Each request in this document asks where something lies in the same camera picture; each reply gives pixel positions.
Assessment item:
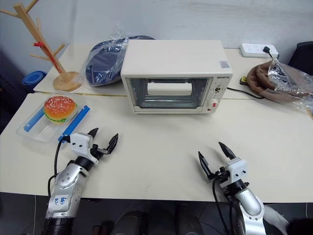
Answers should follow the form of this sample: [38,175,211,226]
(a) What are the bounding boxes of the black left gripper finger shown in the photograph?
[103,133,120,155]
[88,127,100,141]

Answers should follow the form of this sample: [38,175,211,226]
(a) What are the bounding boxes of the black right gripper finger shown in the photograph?
[218,141,236,162]
[198,151,219,183]

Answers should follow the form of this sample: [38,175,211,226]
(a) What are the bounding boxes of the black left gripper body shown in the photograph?
[90,143,109,163]

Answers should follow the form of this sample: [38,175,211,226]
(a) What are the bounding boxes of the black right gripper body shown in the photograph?
[214,165,232,188]

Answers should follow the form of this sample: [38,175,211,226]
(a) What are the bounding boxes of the white toaster oven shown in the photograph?
[120,40,234,116]

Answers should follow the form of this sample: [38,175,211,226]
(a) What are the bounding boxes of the toy hamburger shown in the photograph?
[43,95,79,125]

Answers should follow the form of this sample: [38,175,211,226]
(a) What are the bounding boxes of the clear container with blue clips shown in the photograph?
[15,91,92,145]

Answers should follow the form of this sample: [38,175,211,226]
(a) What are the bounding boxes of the wooden mug tree stand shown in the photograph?
[0,0,83,92]

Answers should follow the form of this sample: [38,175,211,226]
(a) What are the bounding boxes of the dark blue cushion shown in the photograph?
[84,35,156,88]

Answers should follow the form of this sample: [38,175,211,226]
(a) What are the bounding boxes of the brown cushion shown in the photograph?
[246,62,313,102]

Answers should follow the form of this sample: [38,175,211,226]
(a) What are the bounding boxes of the clear bag on blue cushion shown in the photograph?
[77,23,131,87]

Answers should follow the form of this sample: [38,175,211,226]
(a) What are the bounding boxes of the red ribbon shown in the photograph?
[32,42,62,74]

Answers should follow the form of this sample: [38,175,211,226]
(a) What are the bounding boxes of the clear bag on brown cushion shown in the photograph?
[267,58,313,116]

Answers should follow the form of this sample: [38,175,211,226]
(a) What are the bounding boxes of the white power strip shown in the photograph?
[239,43,280,59]

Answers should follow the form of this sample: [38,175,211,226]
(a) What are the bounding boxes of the black power plug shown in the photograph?
[263,46,280,60]

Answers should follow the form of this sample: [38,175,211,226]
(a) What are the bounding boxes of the black chair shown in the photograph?
[288,42,313,74]

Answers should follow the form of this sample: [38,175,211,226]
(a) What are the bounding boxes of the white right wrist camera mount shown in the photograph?
[224,158,249,187]

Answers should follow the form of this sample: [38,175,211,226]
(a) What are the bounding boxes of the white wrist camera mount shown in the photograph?
[224,158,249,187]
[69,133,96,164]

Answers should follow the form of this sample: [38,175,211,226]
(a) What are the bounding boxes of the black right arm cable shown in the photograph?
[212,178,246,235]

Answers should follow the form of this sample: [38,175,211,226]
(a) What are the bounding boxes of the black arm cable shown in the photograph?
[212,178,246,235]
[47,135,72,196]

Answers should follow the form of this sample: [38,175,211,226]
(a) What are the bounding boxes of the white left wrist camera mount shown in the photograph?
[69,133,96,164]

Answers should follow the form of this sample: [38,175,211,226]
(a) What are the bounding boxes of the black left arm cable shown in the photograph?
[47,135,72,196]

